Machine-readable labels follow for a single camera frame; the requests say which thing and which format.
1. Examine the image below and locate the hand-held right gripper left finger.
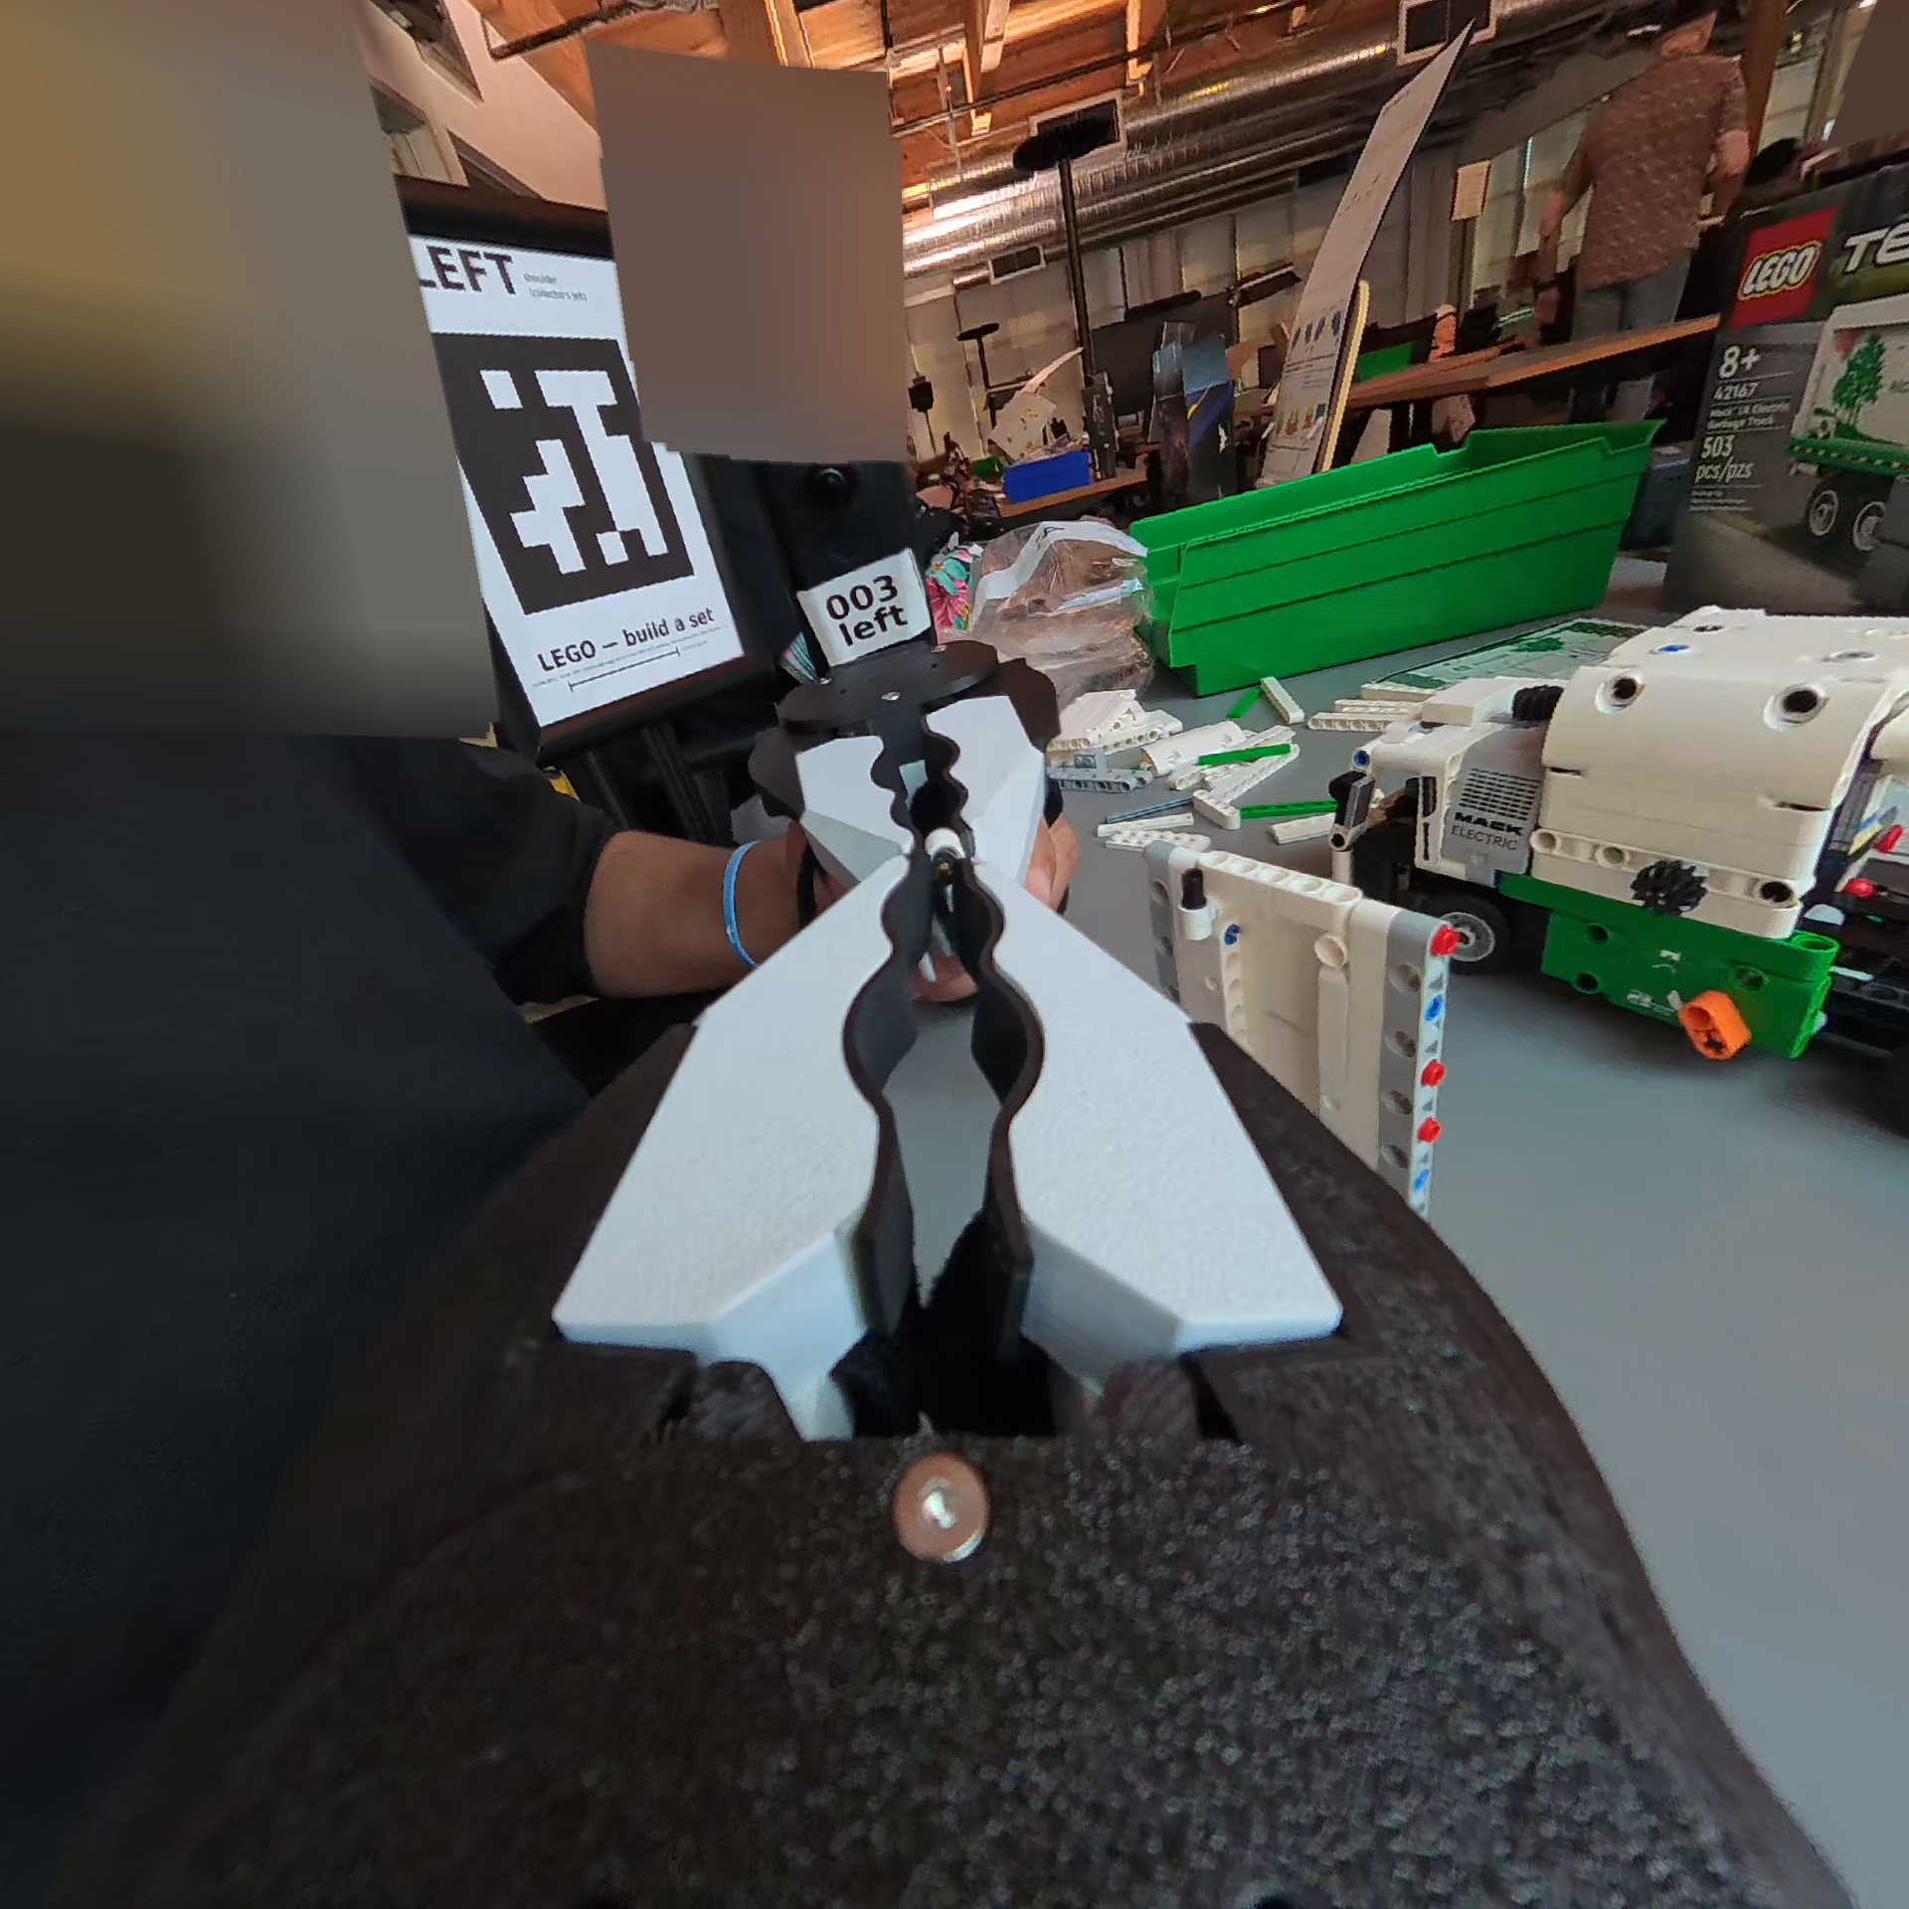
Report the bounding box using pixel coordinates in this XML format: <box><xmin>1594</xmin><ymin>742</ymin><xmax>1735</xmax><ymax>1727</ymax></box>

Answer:
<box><xmin>552</xmin><ymin>853</ymin><xmax>942</xmax><ymax>1442</ymax></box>

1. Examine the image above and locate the long wooden table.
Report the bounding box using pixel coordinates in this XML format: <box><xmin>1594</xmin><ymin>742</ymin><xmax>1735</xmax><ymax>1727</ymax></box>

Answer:
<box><xmin>1342</xmin><ymin>311</ymin><xmax>1727</xmax><ymax>438</ymax></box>

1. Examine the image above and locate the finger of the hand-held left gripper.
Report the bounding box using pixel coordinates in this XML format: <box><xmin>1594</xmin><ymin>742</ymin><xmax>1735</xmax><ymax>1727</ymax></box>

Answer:
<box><xmin>913</xmin><ymin>694</ymin><xmax>1050</xmax><ymax>905</ymax></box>
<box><xmin>797</xmin><ymin>732</ymin><xmax>939</xmax><ymax>905</ymax></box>

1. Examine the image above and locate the white green toy truck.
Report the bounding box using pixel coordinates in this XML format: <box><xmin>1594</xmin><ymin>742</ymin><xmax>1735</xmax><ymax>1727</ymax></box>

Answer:
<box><xmin>1331</xmin><ymin>604</ymin><xmax>1909</xmax><ymax>1065</ymax></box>

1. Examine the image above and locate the black pole lamp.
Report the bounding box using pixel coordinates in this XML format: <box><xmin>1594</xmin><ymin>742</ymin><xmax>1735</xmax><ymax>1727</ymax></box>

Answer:
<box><xmin>1013</xmin><ymin>128</ymin><xmax>1124</xmax><ymax>452</ymax></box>

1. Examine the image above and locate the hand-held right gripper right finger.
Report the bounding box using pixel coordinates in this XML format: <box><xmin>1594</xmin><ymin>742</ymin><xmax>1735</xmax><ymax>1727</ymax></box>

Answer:
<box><xmin>947</xmin><ymin>863</ymin><xmax>1343</xmax><ymax>1440</ymax></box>

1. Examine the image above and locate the green printed sheet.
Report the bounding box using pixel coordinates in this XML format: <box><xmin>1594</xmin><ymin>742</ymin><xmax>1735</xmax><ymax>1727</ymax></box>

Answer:
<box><xmin>1363</xmin><ymin>618</ymin><xmax>1646</xmax><ymax>697</ymax></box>

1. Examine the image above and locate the framed white marker sign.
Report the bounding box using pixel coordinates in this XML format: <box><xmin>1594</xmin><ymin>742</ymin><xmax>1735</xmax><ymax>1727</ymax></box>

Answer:
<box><xmin>401</xmin><ymin>180</ymin><xmax>781</xmax><ymax>767</ymax></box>

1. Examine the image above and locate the white brick panel assembly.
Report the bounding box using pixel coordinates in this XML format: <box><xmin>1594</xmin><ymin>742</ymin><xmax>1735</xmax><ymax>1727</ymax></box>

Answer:
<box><xmin>1147</xmin><ymin>837</ymin><xmax>1457</xmax><ymax>1217</ymax></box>

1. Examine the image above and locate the green plastic bin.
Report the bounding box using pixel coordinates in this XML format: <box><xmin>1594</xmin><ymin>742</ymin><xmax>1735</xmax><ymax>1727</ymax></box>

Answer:
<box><xmin>1130</xmin><ymin>424</ymin><xmax>1665</xmax><ymax>697</ymax></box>

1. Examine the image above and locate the person's left forearm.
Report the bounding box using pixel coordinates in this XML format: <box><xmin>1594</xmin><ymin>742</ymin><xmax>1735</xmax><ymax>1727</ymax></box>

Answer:
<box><xmin>589</xmin><ymin>827</ymin><xmax>747</xmax><ymax>998</ymax></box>

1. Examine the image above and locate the dark building set box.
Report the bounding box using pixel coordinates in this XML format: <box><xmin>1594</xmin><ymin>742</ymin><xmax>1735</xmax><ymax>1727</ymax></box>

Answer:
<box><xmin>1670</xmin><ymin>187</ymin><xmax>1909</xmax><ymax>618</ymax></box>

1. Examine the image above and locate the clear plastic bag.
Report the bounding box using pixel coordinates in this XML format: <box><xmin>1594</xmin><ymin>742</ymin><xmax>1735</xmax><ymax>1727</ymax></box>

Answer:
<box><xmin>970</xmin><ymin>523</ymin><xmax>1160</xmax><ymax>706</ymax></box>

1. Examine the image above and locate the pile of white brick pieces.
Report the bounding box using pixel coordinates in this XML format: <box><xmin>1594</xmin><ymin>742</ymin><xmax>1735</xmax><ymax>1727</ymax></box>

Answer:
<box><xmin>1046</xmin><ymin>678</ymin><xmax>1437</xmax><ymax>841</ymax></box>

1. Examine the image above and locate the person's left hand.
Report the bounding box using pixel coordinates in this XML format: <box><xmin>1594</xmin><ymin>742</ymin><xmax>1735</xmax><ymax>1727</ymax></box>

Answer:
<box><xmin>745</xmin><ymin>812</ymin><xmax>1079</xmax><ymax>1004</ymax></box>

